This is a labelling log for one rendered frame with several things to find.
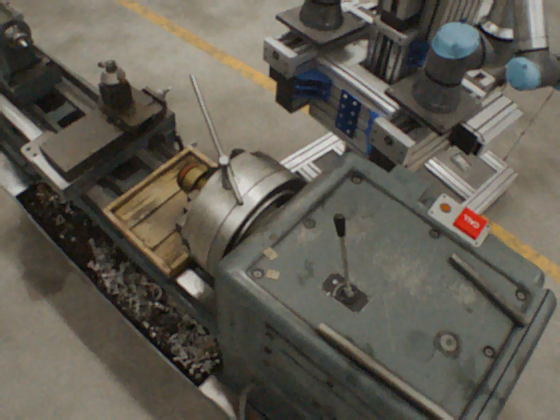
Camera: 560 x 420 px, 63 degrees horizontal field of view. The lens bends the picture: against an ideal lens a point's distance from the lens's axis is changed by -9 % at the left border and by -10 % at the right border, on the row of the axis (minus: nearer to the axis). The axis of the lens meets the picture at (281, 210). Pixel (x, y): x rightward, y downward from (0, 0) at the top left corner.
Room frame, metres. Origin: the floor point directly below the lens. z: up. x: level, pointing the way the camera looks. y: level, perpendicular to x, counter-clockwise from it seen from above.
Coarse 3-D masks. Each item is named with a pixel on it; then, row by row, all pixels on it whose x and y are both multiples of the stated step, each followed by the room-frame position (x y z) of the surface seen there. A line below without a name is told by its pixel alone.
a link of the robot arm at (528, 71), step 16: (512, 0) 1.01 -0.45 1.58; (528, 0) 0.99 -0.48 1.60; (544, 0) 1.00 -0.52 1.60; (512, 16) 1.00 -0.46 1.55; (528, 16) 0.97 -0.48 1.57; (544, 16) 0.98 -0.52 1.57; (512, 32) 0.98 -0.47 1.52; (528, 32) 0.95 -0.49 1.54; (544, 32) 0.95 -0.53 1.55; (528, 48) 0.93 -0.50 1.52; (544, 48) 0.93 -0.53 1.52; (512, 64) 0.92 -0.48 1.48; (528, 64) 0.90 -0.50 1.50; (544, 64) 0.91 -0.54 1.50; (512, 80) 0.90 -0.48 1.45; (528, 80) 0.87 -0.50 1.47; (544, 80) 0.89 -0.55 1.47
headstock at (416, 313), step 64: (320, 192) 0.66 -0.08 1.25; (384, 192) 0.68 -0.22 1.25; (256, 256) 0.49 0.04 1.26; (320, 256) 0.50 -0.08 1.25; (384, 256) 0.52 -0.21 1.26; (448, 256) 0.54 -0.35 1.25; (512, 256) 0.55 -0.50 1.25; (256, 320) 0.41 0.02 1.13; (320, 320) 0.37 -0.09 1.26; (384, 320) 0.38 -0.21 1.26; (448, 320) 0.39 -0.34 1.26; (512, 320) 0.40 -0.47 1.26; (320, 384) 0.29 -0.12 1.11; (384, 384) 0.26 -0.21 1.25; (448, 384) 0.27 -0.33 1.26; (512, 384) 0.28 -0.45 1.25
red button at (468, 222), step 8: (464, 208) 0.66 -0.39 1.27; (464, 216) 0.64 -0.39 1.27; (472, 216) 0.64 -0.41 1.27; (480, 216) 0.64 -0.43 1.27; (456, 224) 0.61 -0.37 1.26; (464, 224) 0.61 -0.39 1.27; (472, 224) 0.62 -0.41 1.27; (480, 224) 0.62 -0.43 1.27; (464, 232) 0.60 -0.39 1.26; (472, 232) 0.60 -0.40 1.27; (480, 232) 0.60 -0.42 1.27
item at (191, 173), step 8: (184, 168) 0.81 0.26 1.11; (192, 168) 0.81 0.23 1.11; (200, 168) 0.81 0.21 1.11; (184, 176) 0.79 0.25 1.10; (192, 176) 0.78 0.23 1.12; (200, 176) 0.78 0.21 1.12; (184, 184) 0.77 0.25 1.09; (192, 184) 0.76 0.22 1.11; (200, 184) 0.76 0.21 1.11; (184, 192) 0.76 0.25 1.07
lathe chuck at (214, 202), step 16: (240, 160) 0.74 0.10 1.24; (256, 160) 0.75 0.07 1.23; (272, 160) 0.78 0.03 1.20; (240, 176) 0.69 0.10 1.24; (256, 176) 0.70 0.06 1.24; (208, 192) 0.65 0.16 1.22; (224, 192) 0.65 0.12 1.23; (240, 192) 0.65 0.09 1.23; (192, 208) 0.63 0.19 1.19; (208, 208) 0.62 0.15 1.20; (224, 208) 0.62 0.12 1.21; (192, 224) 0.60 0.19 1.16; (208, 224) 0.60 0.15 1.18; (192, 240) 0.59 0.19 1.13; (208, 240) 0.57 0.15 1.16; (192, 256) 0.58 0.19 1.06; (208, 256) 0.55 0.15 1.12; (208, 272) 0.56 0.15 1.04
